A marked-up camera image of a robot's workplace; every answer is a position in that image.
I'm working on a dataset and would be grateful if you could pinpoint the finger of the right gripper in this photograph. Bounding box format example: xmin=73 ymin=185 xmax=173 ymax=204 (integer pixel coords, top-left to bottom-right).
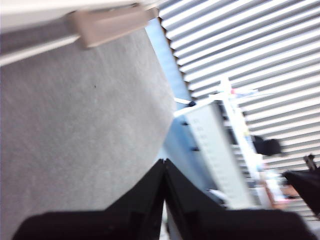
xmin=282 ymin=169 xmax=320 ymax=219

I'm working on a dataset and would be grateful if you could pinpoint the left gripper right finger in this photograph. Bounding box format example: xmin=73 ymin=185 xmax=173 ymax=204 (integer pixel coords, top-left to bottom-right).
xmin=165 ymin=158 xmax=317 ymax=240

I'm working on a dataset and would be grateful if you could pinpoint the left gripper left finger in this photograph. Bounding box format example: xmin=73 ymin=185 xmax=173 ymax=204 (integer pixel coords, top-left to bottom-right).
xmin=11 ymin=159 xmax=165 ymax=240

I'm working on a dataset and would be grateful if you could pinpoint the oven door with beige handle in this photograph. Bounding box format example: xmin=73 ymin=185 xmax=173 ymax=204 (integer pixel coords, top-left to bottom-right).
xmin=0 ymin=0 xmax=161 ymax=67

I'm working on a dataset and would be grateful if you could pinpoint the small black object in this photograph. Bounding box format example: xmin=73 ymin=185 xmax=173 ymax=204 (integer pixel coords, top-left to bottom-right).
xmin=252 ymin=134 xmax=285 ymax=157

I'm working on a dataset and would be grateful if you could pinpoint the white slatted blind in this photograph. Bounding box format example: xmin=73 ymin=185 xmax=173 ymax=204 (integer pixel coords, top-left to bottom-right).
xmin=158 ymin=0 xmax=320 ymax=221

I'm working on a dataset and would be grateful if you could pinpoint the white metal frame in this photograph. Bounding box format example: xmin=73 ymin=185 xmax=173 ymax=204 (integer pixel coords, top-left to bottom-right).
xmin=208 ymin=77 xmax=283 ymax=201

